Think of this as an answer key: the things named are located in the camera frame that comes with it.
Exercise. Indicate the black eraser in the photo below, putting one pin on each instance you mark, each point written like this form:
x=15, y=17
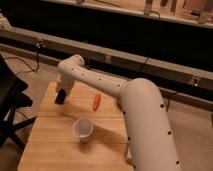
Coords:
x=60, y=97

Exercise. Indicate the orange carrot toy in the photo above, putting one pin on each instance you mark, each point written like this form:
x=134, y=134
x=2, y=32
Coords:
x=96, y=102

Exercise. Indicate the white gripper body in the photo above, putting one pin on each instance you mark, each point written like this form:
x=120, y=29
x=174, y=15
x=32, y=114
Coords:
x=64, y=84

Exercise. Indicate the white paper cup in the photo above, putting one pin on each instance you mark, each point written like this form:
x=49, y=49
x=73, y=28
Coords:
x=82, y=129

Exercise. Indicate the black office chair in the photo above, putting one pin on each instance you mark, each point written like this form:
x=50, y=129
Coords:
x=12, y=98

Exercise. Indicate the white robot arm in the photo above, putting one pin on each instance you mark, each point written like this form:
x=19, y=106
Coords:
x=150, y=136

